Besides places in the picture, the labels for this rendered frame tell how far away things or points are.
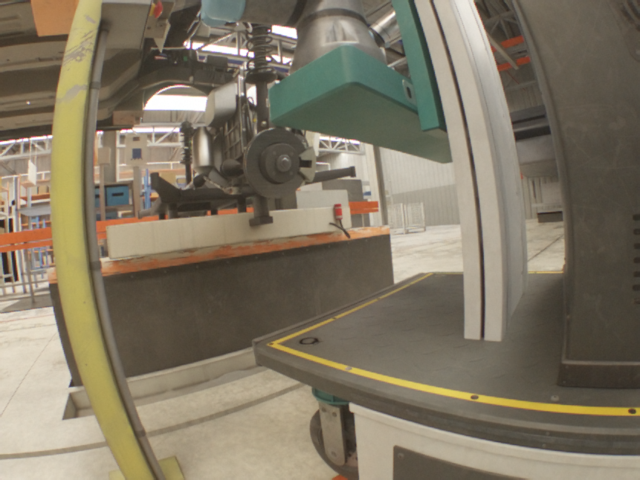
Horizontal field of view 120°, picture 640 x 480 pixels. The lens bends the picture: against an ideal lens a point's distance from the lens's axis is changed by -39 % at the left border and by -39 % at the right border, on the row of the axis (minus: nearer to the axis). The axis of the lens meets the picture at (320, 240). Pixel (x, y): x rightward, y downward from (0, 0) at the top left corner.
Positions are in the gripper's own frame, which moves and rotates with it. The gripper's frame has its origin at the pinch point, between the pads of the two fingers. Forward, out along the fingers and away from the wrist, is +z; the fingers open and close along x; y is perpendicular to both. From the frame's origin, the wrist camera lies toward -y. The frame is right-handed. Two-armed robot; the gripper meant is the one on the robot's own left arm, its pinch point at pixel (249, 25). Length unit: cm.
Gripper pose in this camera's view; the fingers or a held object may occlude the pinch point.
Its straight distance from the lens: 124.6
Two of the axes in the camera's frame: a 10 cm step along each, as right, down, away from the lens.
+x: 2.3, 9.6, 1.4
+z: 0.6, -1.6, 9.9
